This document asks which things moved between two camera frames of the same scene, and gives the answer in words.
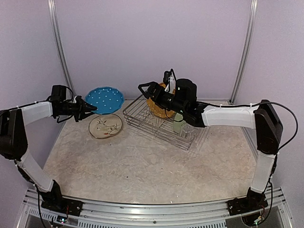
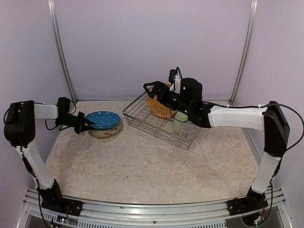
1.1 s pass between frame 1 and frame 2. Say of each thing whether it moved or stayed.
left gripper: moved
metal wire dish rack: stayed
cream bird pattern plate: stayed
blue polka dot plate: moved
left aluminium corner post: stayed
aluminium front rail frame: stayed
